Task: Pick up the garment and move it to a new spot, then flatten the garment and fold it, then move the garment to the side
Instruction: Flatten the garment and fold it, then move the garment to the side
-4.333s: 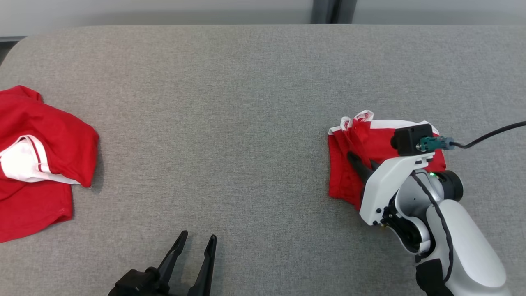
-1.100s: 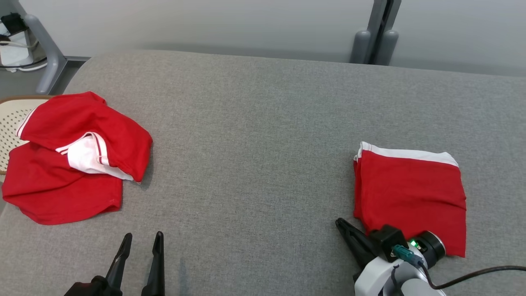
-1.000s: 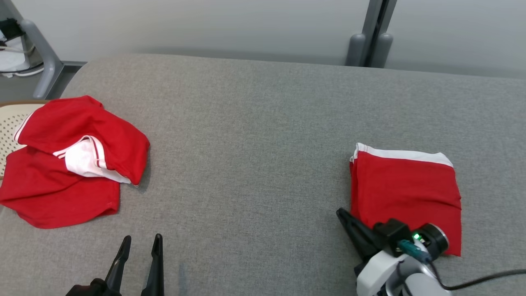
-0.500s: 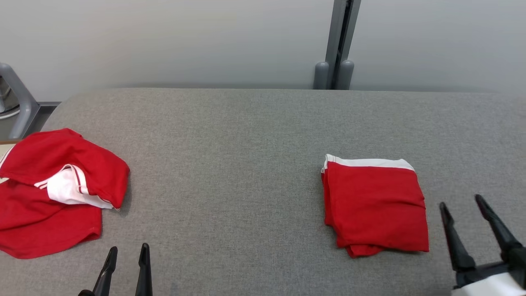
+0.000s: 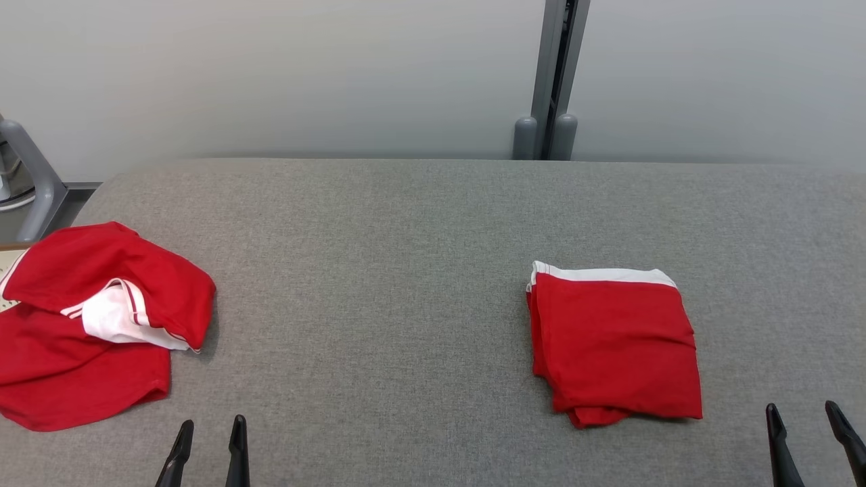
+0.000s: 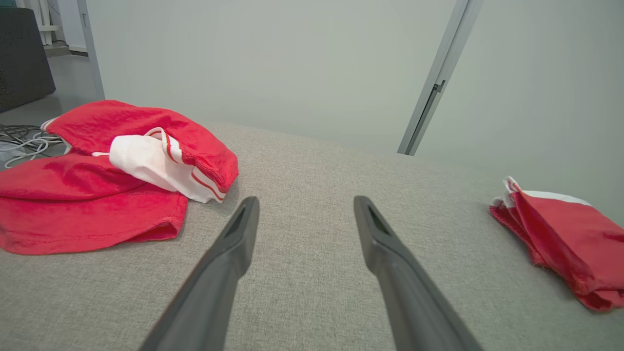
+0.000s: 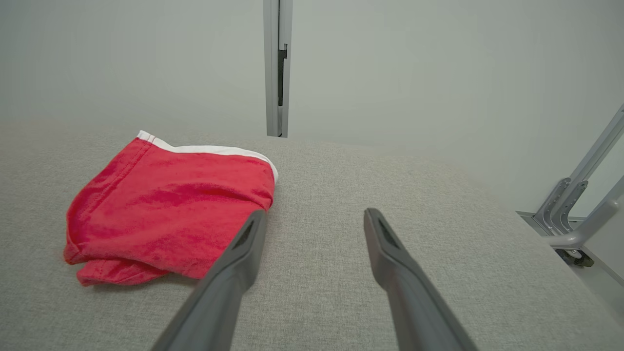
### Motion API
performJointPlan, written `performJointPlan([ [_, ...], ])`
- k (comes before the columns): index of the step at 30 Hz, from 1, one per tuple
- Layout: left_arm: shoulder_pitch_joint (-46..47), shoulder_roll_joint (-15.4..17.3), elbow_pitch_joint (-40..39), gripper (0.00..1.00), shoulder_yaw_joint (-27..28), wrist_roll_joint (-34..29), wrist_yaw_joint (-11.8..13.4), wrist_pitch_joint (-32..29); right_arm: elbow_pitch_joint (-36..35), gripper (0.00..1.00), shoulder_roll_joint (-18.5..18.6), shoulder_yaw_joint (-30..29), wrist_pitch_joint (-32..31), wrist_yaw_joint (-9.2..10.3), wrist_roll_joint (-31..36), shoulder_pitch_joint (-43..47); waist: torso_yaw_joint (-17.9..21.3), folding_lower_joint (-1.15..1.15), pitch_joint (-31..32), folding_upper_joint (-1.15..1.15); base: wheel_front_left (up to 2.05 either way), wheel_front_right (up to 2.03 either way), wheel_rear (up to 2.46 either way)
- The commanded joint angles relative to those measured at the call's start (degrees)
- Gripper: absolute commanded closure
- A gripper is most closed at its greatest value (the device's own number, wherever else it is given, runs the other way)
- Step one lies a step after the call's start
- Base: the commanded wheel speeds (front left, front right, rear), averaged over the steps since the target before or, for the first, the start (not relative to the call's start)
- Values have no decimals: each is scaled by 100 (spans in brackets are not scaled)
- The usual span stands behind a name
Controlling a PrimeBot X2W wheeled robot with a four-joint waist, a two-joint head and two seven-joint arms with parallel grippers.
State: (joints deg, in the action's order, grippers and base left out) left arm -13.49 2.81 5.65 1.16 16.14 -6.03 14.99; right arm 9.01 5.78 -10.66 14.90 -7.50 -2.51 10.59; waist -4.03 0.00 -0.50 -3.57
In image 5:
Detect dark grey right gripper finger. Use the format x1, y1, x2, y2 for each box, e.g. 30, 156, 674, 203
824, 400, 866, 487
766, 404, 807, 487

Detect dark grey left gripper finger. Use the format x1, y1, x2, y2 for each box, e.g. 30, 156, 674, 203
225, 414, 251, 487
154, 419, 196, 487

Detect red shirt white sleeves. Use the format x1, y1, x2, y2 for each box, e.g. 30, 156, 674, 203
526, 260, 704, 430
0, 221, 217, 354

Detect grey rounded post foot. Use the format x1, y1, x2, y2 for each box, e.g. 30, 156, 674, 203
512, 116, 539, 160
551, 114, 579, 161

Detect grey metal partition post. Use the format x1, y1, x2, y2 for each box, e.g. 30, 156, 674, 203
530, 0, 591, 161

